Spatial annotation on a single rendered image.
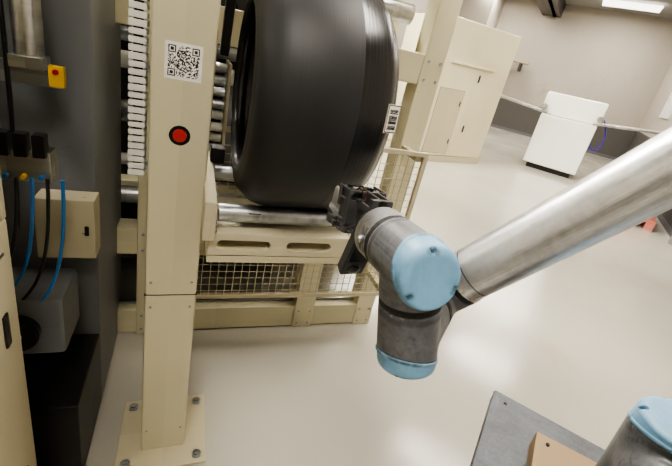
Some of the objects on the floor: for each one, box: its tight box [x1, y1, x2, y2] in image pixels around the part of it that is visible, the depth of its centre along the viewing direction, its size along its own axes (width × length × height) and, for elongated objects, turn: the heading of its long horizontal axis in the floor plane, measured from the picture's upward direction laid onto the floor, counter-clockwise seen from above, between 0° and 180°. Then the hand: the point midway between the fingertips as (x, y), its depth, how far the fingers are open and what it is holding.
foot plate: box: [114, 394, 206, 466], centre depth 136 cm, size 27×27×2 cm
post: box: [141, 0, 224, 450], centre depth 89 cm, size 13×13×250 cm
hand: (336, 207), depth 83 cm, fingers closed
